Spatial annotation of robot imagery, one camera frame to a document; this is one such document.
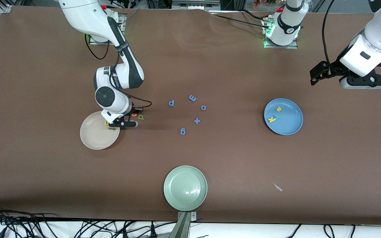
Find black base power cable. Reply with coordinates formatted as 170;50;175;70
209;9;270;30

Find brown table cover sheet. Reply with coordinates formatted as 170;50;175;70
0;5;381;225

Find pale green plate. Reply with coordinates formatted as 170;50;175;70
163;165;208;212

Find grey metal frame block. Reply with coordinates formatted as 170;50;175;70
172;0;221;10

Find blue plate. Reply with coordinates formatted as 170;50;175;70
264;98;304;136

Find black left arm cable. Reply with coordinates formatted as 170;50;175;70
321;0;336;63

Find beige brown plate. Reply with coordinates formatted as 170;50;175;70
80;111;121;150

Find tangled black cable bundle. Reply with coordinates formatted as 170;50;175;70
0;203;178;238

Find orange flowers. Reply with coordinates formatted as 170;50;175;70
253;0;277;8

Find grey metal camera post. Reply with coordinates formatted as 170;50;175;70
168;212;197;238

